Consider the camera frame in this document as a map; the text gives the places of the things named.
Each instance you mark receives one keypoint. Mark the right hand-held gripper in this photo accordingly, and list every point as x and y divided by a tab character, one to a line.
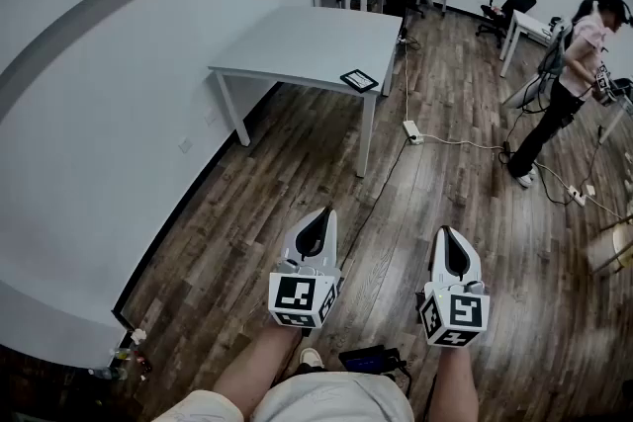
460	311

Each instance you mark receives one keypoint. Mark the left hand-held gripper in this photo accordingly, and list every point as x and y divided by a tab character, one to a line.
297	296

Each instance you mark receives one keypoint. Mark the black framed picture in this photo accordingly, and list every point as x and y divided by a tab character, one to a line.
359	80

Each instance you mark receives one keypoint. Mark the person's right forearm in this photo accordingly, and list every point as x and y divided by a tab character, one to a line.
457	385

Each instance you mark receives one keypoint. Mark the person's left forearm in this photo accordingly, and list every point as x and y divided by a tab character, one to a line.
257	365

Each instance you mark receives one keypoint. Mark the person's white left shoe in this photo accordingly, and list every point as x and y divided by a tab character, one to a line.
311	357

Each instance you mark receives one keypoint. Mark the black waist pack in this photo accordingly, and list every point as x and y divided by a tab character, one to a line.
368	361

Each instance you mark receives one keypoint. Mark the black power adapter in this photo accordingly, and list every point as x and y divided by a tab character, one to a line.
507	147

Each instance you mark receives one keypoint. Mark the white power strip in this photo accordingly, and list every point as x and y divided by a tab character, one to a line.
413	132
576	195

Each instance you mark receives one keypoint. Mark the person's beige shirt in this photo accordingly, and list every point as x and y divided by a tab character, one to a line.
336	400

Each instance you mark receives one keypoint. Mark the wooden stool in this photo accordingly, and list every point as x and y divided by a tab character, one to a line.
624	244

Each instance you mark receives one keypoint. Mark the crumpled white paper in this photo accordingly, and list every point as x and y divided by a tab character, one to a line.
138	336

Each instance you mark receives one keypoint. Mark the large grey table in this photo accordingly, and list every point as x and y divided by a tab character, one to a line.
306	44

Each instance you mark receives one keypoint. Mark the pile of small bottles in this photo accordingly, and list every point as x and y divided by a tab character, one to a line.
111	374

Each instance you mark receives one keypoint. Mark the long white table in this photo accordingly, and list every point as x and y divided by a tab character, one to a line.
529	22

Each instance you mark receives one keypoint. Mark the black office chair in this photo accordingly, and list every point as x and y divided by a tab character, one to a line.
514	7

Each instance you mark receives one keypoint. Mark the white wall socket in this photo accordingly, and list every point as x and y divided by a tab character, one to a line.
185	145
211	117

